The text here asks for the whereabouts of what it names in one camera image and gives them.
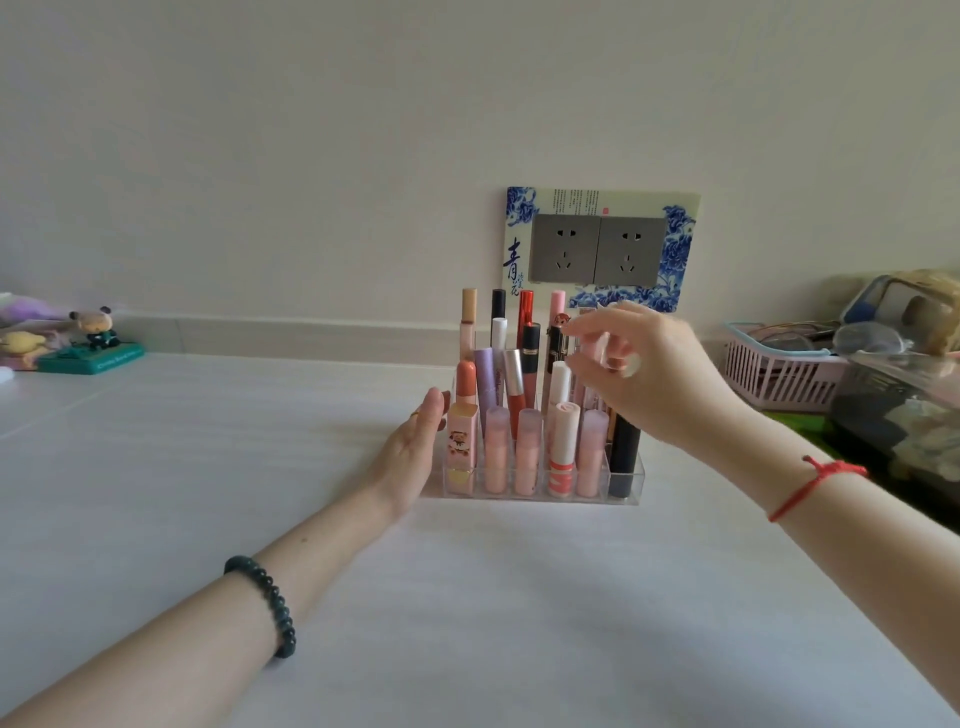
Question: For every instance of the person's right hand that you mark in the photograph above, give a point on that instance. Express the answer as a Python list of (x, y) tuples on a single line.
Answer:
[(667, 382)]

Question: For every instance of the person's left hand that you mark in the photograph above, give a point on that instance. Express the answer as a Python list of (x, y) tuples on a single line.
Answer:
[(409, 465)]

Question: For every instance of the pink square lipstick gold band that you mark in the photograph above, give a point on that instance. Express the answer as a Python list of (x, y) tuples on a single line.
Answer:
[(461, 450)]

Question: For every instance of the black lipstick tube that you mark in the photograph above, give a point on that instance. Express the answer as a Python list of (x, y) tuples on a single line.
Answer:
[(624, 457)]

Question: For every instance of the light pink round tube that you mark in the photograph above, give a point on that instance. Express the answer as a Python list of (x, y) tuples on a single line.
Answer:
[(496, 457)]

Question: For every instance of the coral pink capsule lipstick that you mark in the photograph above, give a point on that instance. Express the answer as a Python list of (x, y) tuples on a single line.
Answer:
[(466, 379)]

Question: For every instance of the pale pink slim tube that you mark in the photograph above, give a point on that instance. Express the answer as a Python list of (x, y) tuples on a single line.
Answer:
[(592, 457)]

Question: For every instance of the clear acrylic lipstick organizer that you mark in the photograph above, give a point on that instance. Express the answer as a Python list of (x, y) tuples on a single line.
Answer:
[(634, 484)]

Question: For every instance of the lavender lipstick tube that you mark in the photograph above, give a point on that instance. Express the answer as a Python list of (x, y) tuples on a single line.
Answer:
[(484, 375)]

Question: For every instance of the black cap pink lipgloss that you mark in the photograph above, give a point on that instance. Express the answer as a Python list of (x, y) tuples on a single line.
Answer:
[(555, 345)]

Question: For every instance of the pink matte lipstick tube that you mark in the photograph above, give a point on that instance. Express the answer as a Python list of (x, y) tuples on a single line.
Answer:
[(528, 457)]

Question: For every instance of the white tube red stripes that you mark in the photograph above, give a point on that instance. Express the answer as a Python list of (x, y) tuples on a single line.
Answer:
[(562, 450)]

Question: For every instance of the pink tube with charm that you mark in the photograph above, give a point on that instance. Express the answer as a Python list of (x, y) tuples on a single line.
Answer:
[(556, 300)]

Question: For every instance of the red Colorkey lip tube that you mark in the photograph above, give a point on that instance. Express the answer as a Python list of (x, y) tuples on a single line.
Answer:
[(525, 307)]

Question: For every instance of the pink lettered gloss white cap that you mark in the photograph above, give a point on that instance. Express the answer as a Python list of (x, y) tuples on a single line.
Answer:
[(499, 330)]

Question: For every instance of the black Colorkey lip tube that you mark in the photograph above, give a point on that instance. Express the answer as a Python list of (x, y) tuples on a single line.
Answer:
[(499, 302)]

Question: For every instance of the person's left forearm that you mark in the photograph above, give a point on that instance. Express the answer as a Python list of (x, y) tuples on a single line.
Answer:
[(187, 622)]

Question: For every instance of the person's right forearm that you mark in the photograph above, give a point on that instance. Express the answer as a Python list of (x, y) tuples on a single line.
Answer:
[(862, 540)]

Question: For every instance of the clear plastic storage box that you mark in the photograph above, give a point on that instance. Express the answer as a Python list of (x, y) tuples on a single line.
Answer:
[(900, 427)]

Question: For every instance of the pink plastic basket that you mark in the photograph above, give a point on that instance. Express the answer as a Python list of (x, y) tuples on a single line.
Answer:
[(780, 382)]

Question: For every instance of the green mat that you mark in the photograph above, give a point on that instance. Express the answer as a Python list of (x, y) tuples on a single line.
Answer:
[(802, 427)]

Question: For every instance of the glass bowl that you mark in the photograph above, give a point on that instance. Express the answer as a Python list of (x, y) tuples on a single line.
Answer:
[(870, 339)]

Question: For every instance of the clear container blue lid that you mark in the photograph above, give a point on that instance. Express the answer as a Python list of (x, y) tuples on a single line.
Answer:
[(907, 307)]

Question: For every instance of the panda figurine green base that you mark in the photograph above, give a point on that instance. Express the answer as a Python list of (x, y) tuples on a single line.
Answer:
[(86, 360)]

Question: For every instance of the yellow duck figurine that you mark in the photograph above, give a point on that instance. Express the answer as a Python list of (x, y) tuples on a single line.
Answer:
[(21, 343)]

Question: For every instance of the purple plush toy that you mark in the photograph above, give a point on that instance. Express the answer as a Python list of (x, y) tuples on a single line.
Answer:
[(26, 306)]

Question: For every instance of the grey wall socket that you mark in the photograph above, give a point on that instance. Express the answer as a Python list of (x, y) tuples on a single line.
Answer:
[(630, 252), (565, 249)]

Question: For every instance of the blue floral socket frame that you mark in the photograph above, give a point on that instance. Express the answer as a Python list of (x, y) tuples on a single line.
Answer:
[(682, 247)]

